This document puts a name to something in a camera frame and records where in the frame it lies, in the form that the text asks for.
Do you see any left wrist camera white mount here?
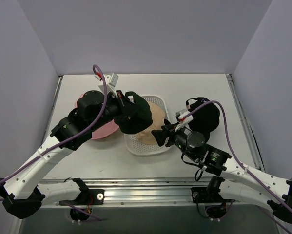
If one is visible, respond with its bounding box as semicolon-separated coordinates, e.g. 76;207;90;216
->
95;73;118;97

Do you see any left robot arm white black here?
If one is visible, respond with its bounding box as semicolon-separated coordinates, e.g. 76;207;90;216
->
0;90;140;219

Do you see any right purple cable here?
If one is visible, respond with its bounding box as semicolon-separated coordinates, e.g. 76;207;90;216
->
181;100;292;234

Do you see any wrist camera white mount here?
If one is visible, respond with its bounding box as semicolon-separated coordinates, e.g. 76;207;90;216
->
95;73;118;97
175;109;193;131

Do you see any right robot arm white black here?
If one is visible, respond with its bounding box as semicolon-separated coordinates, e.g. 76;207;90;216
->
152;124;292;224

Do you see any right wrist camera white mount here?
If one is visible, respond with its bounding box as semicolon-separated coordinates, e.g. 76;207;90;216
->
175;109;193;131

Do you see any white perforated tray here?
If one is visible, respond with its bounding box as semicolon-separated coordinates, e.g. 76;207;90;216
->
124;95;170;156

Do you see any purple cable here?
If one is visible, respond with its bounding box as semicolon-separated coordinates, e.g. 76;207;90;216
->
0;64;110;222
181;100;292;234

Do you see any beige cloth hat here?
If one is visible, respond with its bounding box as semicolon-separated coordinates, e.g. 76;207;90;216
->
135;102;166;145

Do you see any black cap green brim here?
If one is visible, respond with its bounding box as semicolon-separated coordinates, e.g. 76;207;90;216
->
114;90;153;135

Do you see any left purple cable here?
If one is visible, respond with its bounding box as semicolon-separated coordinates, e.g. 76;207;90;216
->
0;64;110;222

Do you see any pink bucket hat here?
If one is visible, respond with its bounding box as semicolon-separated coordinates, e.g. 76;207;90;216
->
74;95;119;141

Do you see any black NY baseball cap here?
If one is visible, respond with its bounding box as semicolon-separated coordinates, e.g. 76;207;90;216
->
185;97;220;142

